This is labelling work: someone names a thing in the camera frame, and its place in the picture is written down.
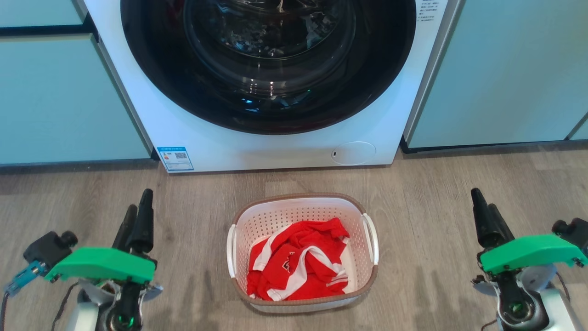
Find narrow pale green cabinet panel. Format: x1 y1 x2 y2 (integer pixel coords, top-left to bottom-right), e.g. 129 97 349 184
570 117 588 141

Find small pale green cabinet door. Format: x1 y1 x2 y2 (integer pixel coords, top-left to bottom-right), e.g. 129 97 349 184
0 0 89 28

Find white perforated laundry basket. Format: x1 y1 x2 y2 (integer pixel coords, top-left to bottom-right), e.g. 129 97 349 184
226 193 380 314

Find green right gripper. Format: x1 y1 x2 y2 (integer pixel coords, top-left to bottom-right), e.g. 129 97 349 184
470 187 588 275

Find red and white garment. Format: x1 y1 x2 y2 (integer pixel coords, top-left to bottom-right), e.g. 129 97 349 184
246 217 350 302

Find white front-load washing machine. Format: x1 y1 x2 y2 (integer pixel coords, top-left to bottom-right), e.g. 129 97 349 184
84 0 461 173

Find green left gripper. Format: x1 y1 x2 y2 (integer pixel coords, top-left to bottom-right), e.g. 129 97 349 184
44 188 157 284

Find large pale green cabinet door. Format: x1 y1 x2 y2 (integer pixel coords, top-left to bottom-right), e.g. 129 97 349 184
0 34 153 166

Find round white filter cover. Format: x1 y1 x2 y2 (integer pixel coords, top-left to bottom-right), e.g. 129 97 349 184
331 141 377 166

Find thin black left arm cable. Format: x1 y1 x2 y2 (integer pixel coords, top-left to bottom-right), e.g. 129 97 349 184
50 281 81 331

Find wide pale green cabinet panel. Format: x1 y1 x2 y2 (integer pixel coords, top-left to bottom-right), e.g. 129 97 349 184
406 0 588 149

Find blue energy label sticker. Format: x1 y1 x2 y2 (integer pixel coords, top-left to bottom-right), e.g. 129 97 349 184
157 147 194 172

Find black round washer door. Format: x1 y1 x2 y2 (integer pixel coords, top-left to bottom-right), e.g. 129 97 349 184
120 0 417 135

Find black printed text label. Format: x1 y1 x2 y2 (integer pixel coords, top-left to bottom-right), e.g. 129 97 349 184
416 0 441 23

